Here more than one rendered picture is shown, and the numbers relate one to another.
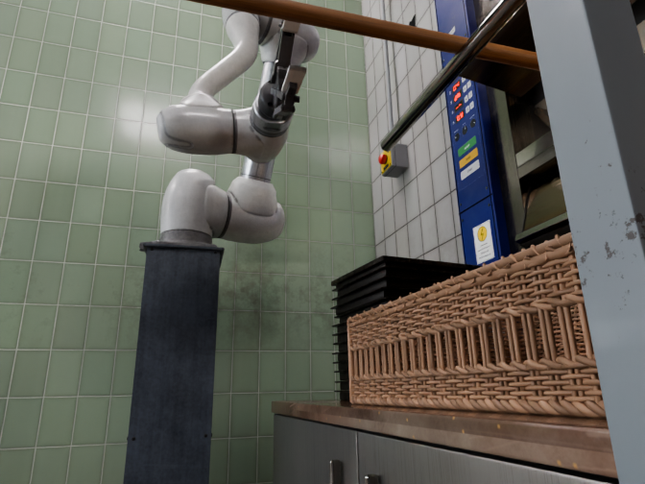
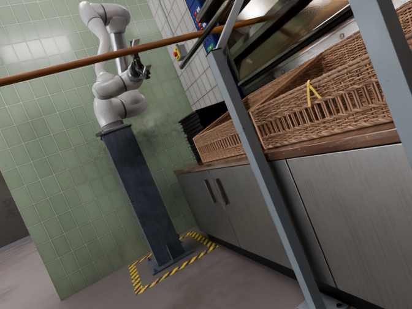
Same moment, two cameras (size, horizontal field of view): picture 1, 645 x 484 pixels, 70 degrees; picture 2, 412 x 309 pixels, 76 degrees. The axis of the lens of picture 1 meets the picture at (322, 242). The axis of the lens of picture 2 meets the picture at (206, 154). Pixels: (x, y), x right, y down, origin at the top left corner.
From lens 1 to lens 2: 0.63 m
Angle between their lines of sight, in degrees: 21
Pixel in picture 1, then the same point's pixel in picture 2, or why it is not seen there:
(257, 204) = (133, 99)
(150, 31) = (30, 21)
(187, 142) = (109, 95)
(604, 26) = (231, 93)
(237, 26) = (95, 27)
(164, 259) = (111, 137)
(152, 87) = (49, 53)
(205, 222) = (118, 115)
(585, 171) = (235, 120)
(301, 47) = (124, 21)
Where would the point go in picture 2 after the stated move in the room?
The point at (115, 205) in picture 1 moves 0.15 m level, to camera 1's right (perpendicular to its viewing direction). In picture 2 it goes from (66, 118) to (84, 111)
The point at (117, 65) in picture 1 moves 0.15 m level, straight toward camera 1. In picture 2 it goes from (26, 48) to (25, 37)
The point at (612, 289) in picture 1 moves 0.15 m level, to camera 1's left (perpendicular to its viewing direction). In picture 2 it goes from (243, 138) to (201, 156)
